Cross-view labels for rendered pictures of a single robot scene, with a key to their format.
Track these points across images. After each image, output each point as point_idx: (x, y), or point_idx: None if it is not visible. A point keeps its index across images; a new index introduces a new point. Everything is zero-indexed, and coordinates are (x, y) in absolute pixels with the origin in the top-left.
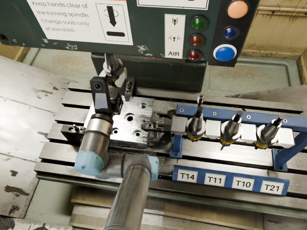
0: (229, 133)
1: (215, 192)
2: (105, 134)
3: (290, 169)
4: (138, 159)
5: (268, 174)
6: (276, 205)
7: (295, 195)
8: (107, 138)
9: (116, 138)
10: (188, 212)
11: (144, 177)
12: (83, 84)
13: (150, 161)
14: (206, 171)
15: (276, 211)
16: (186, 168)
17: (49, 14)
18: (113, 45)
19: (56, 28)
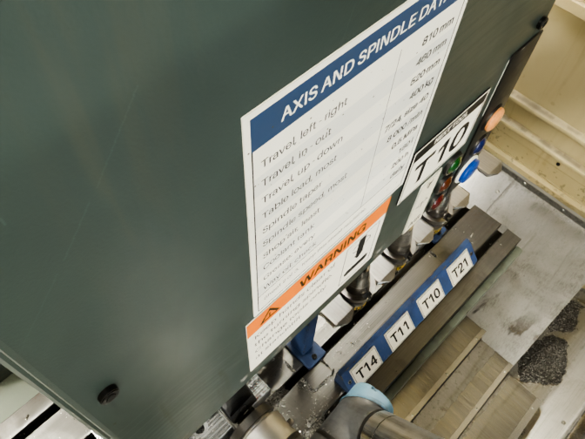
0: (404, 251)
1: (413, 347)
2: (295, 434)
3: (445, 223)
4: (353, 414)
5: (434, 255)
6: (480, 283)
7: (479, 250)
8: (301, 435)
9: (216, 436)
10: (399, 415)
11: (406, 422)
12: (5, 424)
13: (367, 395)
14: (383, 332)
15: (485, 290)
16: (356, 358)
17: (272, 329)
18: (344, 283)
19: (274, 340)
